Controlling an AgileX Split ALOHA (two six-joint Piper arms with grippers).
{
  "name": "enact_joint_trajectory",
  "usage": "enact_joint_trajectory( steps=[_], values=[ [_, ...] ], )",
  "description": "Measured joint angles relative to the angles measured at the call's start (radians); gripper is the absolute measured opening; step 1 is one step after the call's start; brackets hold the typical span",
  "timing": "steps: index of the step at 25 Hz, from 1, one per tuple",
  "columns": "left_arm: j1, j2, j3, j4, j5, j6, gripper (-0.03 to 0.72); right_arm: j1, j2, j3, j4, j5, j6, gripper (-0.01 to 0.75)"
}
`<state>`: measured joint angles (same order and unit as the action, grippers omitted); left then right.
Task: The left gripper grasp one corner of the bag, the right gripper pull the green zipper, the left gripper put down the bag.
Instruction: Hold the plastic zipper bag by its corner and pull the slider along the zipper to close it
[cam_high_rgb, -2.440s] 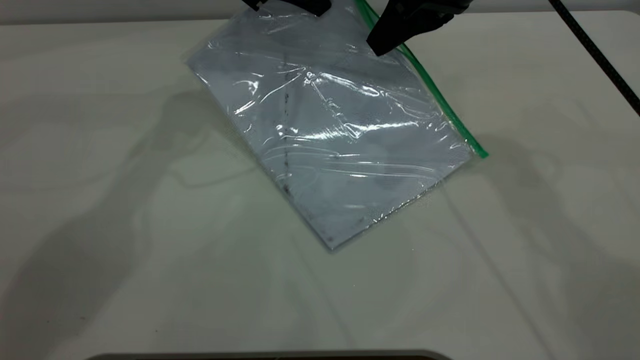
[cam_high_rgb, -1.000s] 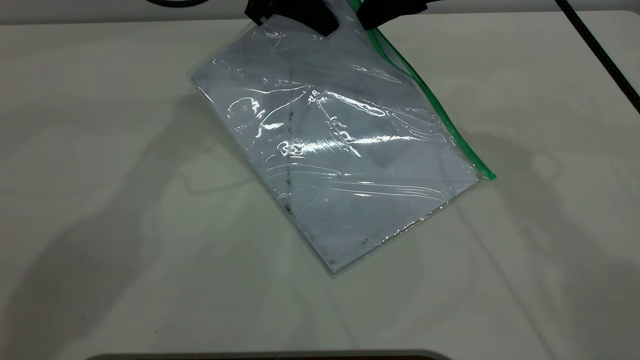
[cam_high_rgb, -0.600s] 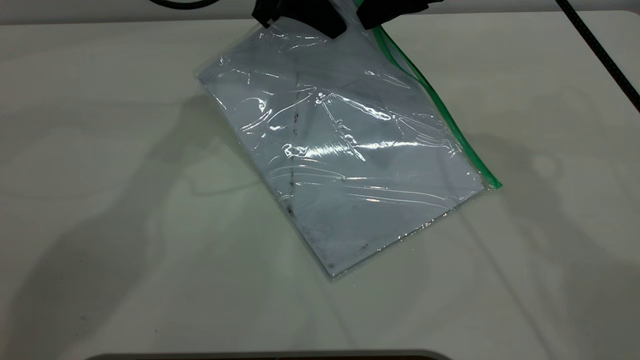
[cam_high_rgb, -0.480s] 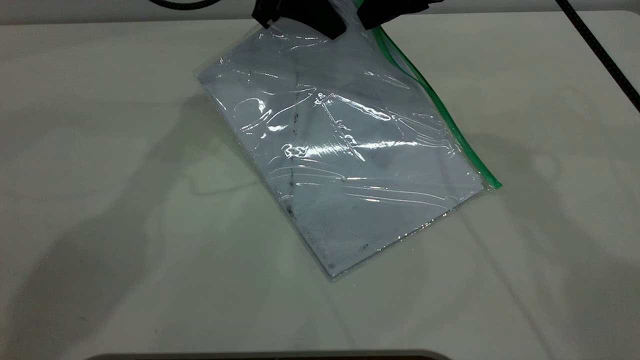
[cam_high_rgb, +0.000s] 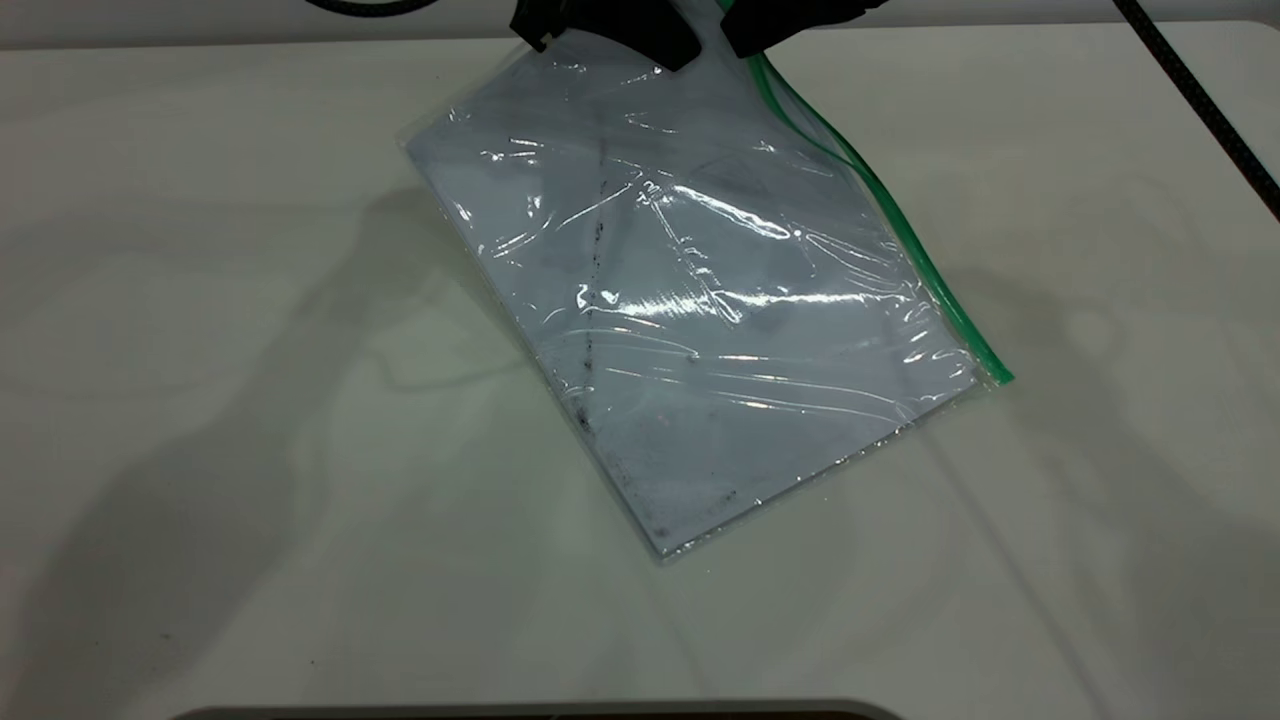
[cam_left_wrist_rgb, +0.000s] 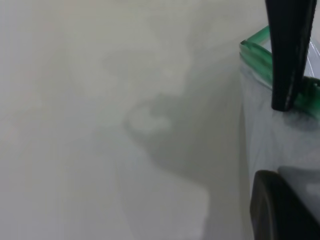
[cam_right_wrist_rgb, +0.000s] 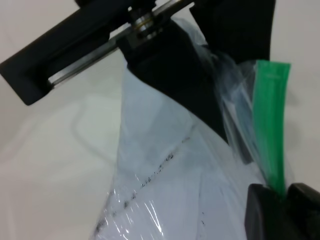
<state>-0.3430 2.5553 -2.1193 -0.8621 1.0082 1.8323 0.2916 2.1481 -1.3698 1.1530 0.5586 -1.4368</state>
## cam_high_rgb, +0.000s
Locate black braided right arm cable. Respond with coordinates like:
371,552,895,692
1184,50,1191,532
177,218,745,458
1113,0,1280,223

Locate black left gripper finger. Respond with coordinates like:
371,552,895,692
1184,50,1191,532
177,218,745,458
558,0,703,72
509,0,567,54

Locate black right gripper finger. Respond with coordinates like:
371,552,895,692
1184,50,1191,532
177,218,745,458
719,0,892,59

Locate clear plastic zip bag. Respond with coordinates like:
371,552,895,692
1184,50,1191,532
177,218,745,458
398,0,1015,564

